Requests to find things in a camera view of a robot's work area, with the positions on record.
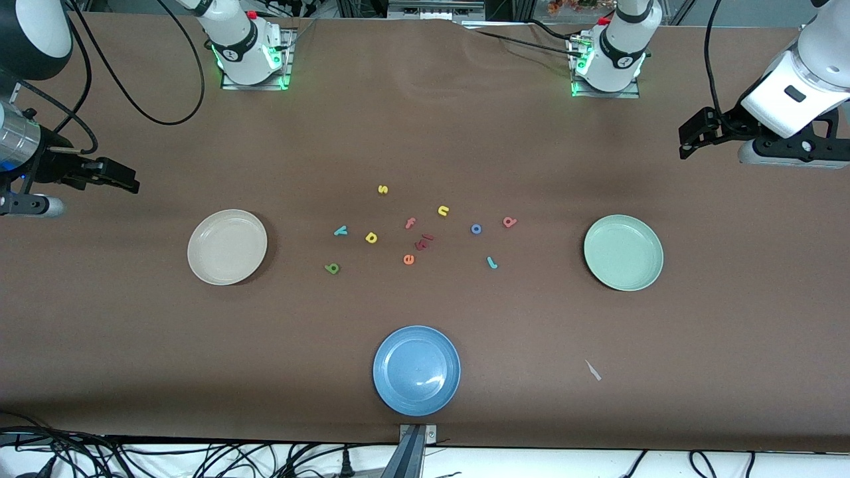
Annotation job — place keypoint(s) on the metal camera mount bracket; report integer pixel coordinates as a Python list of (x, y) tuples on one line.
[(417, 451)]

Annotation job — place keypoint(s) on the white paper scrap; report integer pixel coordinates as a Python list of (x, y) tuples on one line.
[(593, 370)]

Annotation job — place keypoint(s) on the black power plug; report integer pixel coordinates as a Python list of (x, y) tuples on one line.
[(346, 463)]

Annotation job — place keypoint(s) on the orange dried flowers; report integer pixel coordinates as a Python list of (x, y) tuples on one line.
[(574, 5)]

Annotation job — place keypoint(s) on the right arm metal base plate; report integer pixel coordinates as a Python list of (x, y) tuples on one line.
[(287, 66)]

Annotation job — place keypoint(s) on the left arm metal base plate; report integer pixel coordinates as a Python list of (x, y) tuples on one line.
[(631, 94)]

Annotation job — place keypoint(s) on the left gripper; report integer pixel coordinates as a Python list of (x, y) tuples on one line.
[(729, 123)]

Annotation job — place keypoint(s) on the blue plate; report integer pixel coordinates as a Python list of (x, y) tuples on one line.
[(416, 370)]

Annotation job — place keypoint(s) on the light green plate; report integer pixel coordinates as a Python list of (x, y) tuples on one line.
[(623, 252)]

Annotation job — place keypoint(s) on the beige brown plate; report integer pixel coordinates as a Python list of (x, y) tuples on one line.
[(227, 247)]

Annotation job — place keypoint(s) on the teal foam letter y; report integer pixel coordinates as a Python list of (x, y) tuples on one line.
[(340, 231)]

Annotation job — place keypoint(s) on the grey metal frame bar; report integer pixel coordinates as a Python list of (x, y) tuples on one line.
[(435, 9)]

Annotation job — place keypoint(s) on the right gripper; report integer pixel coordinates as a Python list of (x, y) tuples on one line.
[(54, 166)]

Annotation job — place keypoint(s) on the brown table cover sheet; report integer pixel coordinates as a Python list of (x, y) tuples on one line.
[(133, 332)]

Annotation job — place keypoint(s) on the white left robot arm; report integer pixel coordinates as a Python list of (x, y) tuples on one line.
[(621, 53)]

